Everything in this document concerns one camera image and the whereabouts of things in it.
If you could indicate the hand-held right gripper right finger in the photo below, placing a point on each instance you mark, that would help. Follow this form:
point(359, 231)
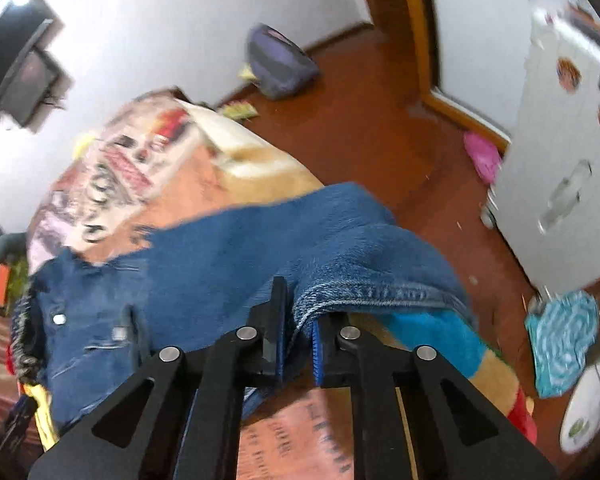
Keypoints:
point(317, 355)

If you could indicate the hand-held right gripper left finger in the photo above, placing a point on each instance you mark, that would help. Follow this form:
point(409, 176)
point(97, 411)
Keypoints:
point(278, 360)

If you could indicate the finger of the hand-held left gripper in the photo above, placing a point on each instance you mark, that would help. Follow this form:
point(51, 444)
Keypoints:
point(139, 335)

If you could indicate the blue denim jeans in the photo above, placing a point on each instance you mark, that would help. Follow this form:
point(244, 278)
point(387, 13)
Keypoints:
point(205, 270)

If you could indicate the yellow cloth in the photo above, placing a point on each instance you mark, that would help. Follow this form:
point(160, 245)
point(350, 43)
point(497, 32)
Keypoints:
point(45, 415)

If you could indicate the green cloth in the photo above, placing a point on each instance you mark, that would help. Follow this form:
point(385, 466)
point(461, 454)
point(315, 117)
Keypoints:
point(20, 275)

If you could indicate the orange box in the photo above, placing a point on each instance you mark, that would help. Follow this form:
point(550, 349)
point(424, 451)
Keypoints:
point(1, 285)

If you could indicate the grey cloth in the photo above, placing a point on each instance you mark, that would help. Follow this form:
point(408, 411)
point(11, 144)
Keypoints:
point(10, 247)

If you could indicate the newspaper print blanket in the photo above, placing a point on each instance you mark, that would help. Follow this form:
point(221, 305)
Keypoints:
point(130, 170)

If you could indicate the yellow curved object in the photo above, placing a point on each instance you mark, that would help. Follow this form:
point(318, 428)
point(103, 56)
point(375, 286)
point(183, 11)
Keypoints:
point(85, 145)

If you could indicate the teal patterned cloth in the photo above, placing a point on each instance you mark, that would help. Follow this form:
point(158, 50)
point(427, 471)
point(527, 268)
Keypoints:
point(562, 340)

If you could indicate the yellow green packet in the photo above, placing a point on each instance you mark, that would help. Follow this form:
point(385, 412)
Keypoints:
point(239, 110)

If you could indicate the white round object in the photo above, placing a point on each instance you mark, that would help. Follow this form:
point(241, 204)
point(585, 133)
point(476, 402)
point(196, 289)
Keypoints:
point(587, 410)

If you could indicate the purple backpack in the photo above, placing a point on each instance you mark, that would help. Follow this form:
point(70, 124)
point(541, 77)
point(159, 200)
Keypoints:
point(280, 65)

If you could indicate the white cabinet with stickers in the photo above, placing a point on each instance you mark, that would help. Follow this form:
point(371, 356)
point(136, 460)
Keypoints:
point(555, 160)

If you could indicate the black wall television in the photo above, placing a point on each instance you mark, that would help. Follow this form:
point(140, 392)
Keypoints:
point(15, 60)

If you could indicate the wooden door frame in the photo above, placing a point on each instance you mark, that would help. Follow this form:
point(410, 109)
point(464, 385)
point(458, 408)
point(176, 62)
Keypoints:
point(430, 60)

